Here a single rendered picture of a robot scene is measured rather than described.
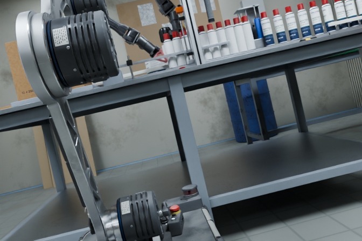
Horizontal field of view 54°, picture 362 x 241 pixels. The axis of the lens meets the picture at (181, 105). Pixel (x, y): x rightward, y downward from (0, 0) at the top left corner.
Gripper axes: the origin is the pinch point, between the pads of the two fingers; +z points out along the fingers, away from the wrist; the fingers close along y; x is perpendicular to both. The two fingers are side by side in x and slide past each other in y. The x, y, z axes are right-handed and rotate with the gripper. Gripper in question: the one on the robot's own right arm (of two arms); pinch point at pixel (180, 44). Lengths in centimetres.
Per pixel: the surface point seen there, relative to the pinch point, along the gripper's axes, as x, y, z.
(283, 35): 10, -58, 8
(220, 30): 9.2, -22.8, -2.1
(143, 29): -295, 16, -74
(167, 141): -297, 17, 87
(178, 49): 9.3, 2.7, 3.6
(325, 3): 9, -87, -5
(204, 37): 8.6, -13.3, -0.1
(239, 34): 9.7, -33.2, 2.3
